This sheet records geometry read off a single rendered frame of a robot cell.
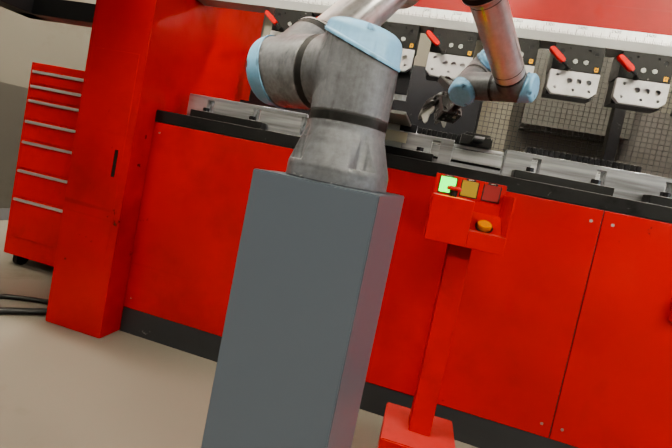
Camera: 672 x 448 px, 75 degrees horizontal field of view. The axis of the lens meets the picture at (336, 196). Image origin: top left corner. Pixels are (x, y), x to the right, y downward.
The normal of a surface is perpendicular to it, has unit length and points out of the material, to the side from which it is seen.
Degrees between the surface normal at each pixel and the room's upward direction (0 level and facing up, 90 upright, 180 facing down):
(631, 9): 90
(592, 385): 90
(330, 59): 90
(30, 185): 90
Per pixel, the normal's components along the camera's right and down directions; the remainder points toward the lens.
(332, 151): -0.13, -0.27
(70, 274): -0.23, 0.02
